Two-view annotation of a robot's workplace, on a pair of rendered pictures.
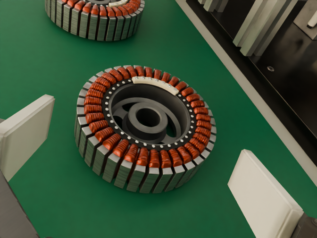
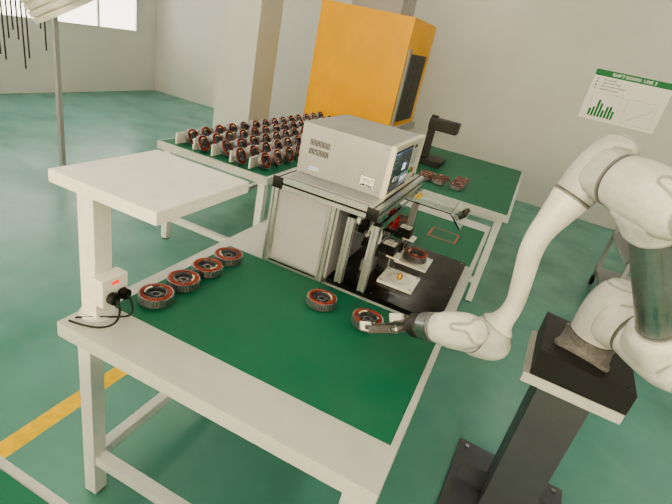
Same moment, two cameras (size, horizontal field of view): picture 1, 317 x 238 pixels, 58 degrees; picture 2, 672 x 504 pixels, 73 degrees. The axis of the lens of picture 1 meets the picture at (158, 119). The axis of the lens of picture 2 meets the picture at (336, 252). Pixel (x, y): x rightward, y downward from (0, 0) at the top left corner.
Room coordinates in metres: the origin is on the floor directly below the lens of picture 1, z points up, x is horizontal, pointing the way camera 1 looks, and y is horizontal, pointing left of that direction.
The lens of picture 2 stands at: (-0.93, 0.85, 1.64)
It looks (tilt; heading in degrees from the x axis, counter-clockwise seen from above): 25 degrees down; 329
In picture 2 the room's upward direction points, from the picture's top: 13 degrees clockwise
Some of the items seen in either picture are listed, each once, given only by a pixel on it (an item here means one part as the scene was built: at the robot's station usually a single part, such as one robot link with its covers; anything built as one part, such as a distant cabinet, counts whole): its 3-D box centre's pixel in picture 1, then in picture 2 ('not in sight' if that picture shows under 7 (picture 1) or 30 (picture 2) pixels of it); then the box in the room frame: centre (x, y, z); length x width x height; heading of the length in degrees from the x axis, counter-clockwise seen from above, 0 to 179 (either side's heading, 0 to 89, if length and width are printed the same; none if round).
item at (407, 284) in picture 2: not in sight; (398, 279); (0.39, -0.28, 0.78); 0.15 x 0.15 x 0.01; 40
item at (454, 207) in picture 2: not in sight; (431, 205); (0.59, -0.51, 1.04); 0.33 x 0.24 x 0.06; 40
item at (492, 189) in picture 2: not in sight; (444, 209); (2.15, -2.06, 0.38); 1.85 x 1.10 x 0.75; 130
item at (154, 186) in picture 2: not in sight; (154, 250); (0.34, 0.70, 0.98); 0.37 x 0.35 x 0.46; 130
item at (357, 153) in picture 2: not in sight; (363, 152); (0.73, -0.17, 1.22); 0.44 x 0.39 x 0.20; 130
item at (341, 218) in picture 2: not in sight; (361, 221); (0.67, -0.21, 0.92); 0.66 x 0.01 x 0.30; 130
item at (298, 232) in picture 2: not in sight; (298, 234); (0.57, 0.14, 0.91); 0.28 x 0.03 x 0.32; 40
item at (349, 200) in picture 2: not in sight; (356, 180); (0.72, -0.16, 1.09); 0.68 x 0.44 x 0.05; 130
